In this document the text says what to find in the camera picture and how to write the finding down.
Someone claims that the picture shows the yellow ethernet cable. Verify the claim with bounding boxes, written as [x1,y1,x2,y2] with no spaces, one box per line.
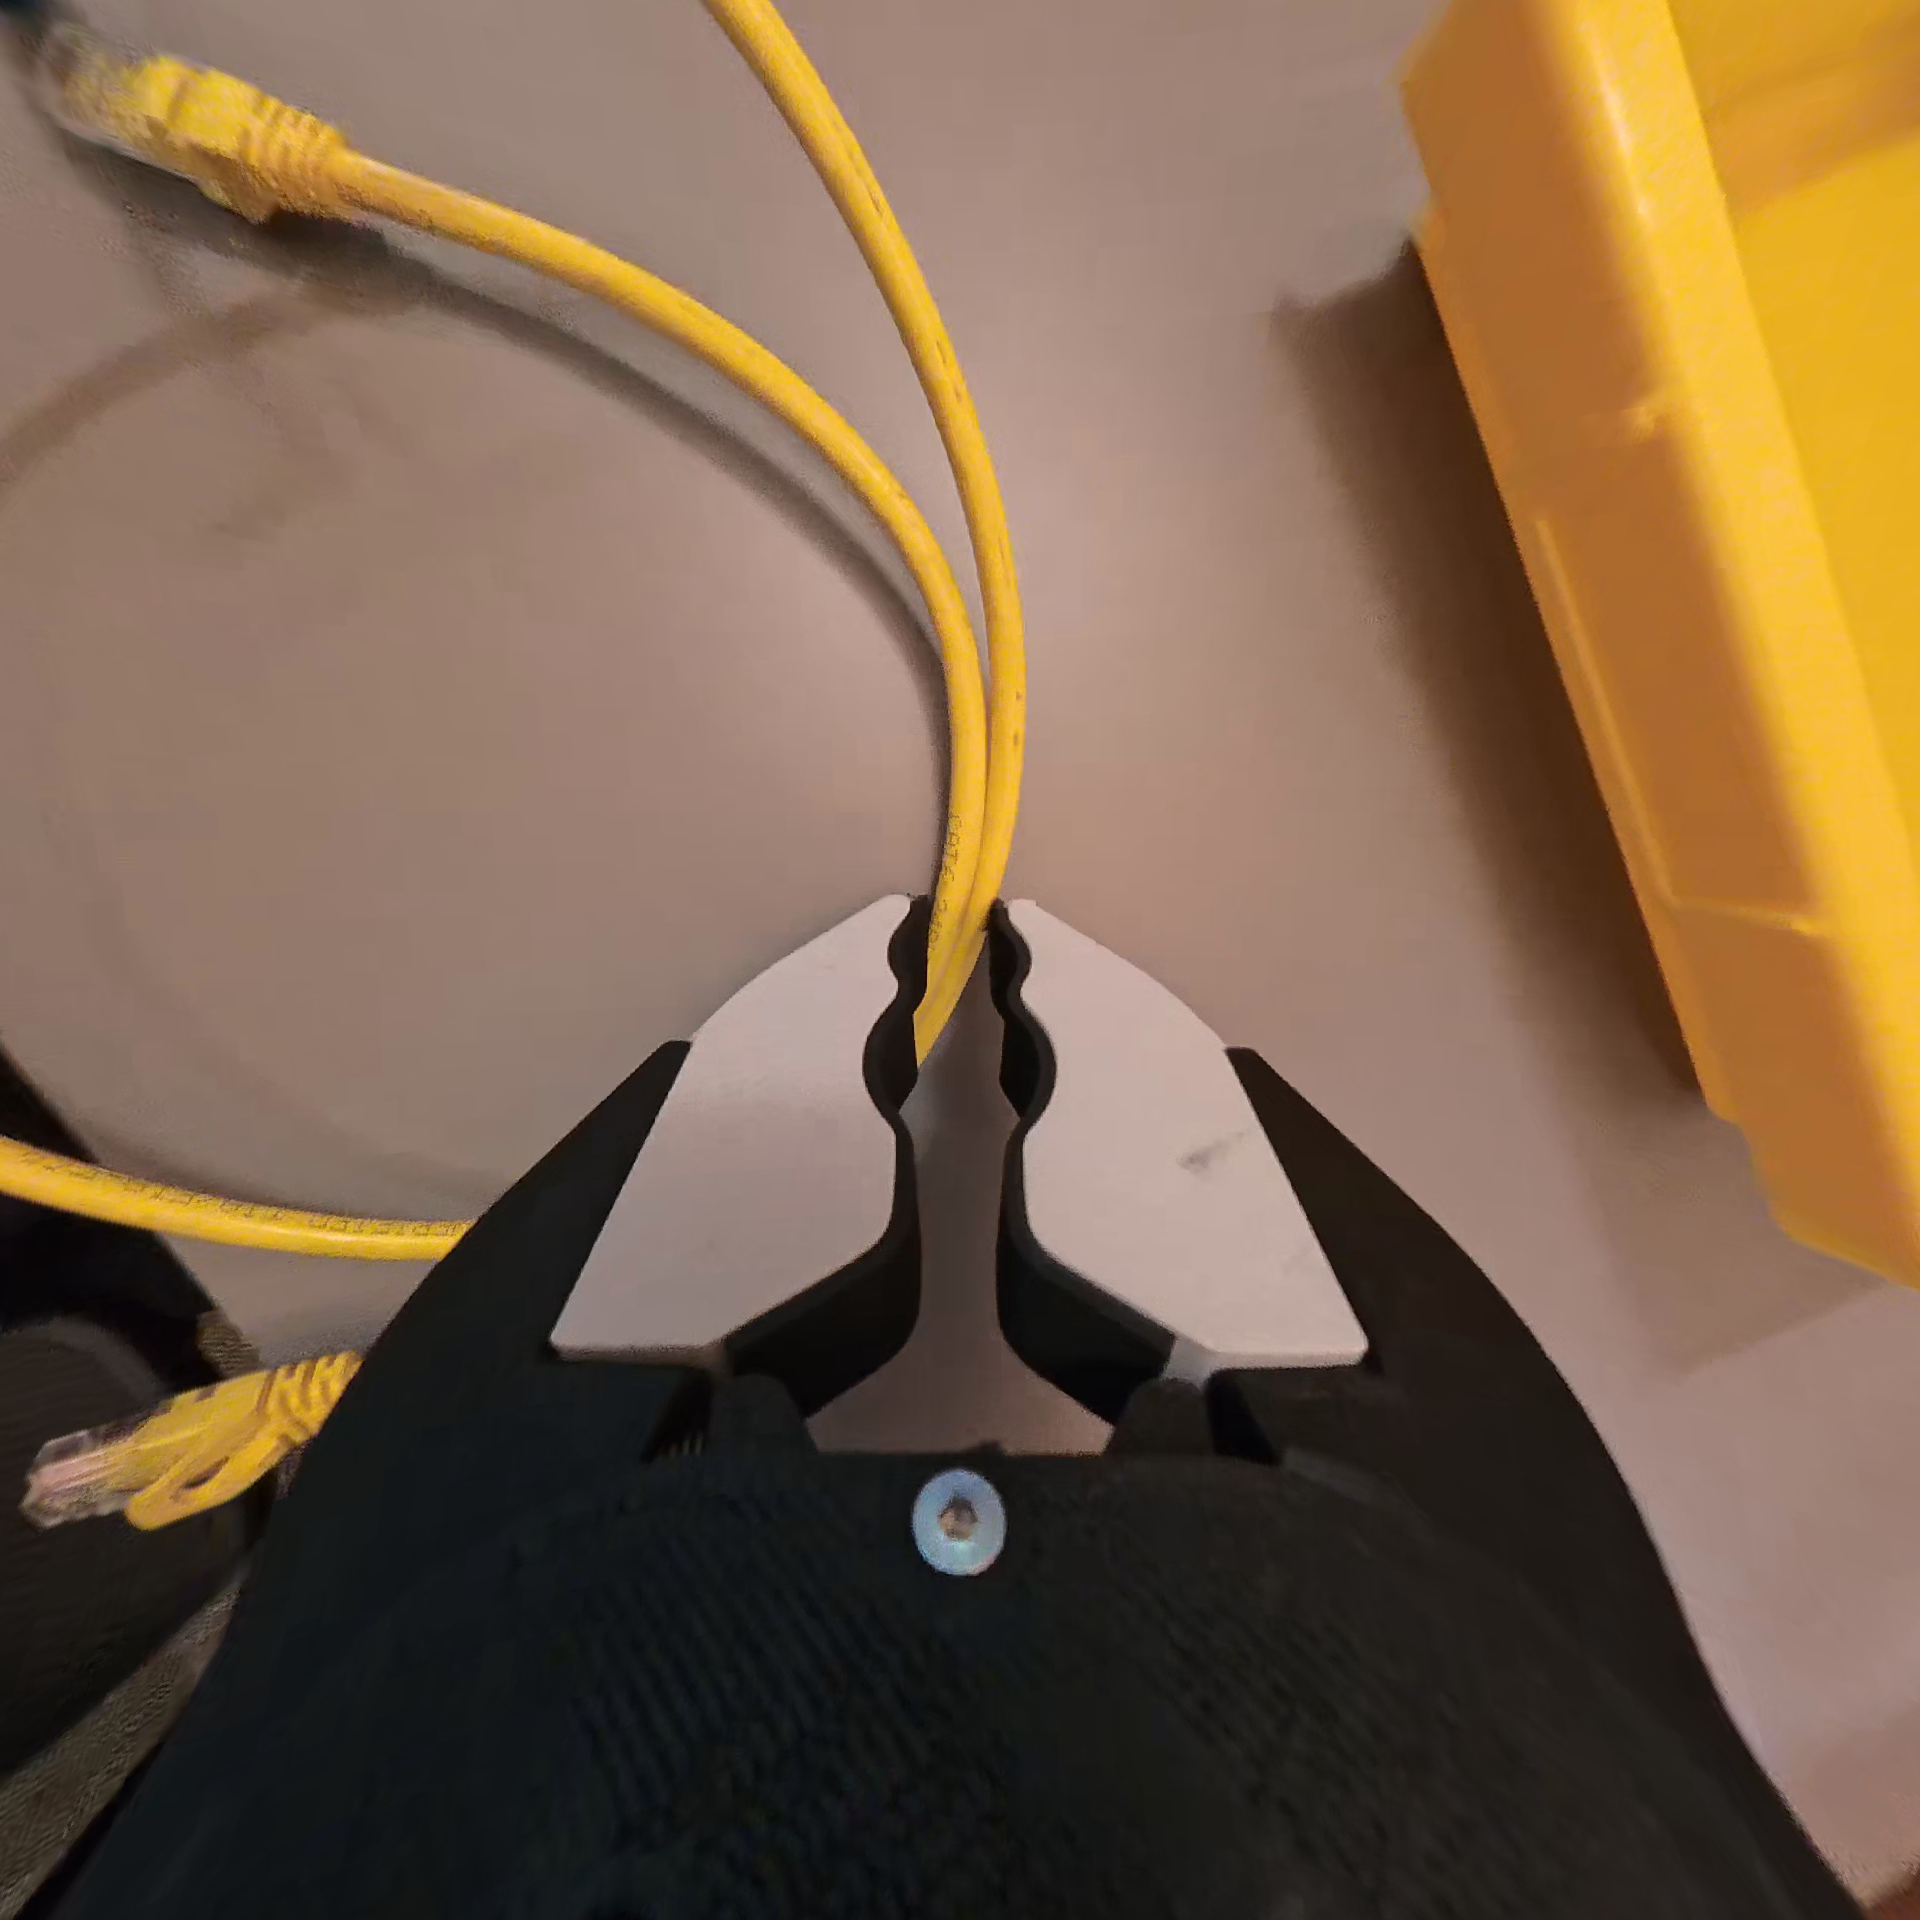
[0,0,1031,1534]

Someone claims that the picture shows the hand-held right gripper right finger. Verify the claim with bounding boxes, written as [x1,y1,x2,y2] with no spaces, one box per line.
[985,898,1372,1420]

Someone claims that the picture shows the yellow plastic bin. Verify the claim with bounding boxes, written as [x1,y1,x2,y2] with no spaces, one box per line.
[1396,0,1920,1297]

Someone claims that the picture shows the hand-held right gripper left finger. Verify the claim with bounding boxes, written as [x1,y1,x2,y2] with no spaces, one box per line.
[547,896,923,1420]

